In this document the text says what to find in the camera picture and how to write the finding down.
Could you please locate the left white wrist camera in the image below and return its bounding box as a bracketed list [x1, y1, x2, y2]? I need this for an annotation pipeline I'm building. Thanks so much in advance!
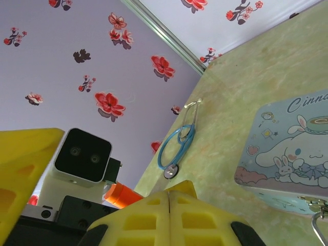
[38, 127, 122, 206]

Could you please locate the blue stethoscope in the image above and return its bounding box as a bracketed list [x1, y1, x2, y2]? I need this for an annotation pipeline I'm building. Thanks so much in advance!
[156, 98, 203, 180]

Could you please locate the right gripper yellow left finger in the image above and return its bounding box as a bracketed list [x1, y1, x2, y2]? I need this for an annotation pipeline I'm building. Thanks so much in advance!
[78, 191, 170, 246]

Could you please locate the light blue cartoon tin box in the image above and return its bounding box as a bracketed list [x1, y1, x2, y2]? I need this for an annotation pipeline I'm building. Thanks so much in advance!
[234, 89, 328, 218]

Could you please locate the orange plastic cup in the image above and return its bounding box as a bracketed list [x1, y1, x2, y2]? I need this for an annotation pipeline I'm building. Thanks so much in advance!
[104, 183, 144, 210]

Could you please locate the aluminium frame post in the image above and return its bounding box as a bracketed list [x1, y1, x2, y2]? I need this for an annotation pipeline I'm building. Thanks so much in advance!
[119, 0, 209, 76]

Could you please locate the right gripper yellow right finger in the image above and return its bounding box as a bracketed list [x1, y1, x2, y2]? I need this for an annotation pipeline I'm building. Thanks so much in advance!
[163, 180, 267, 246]

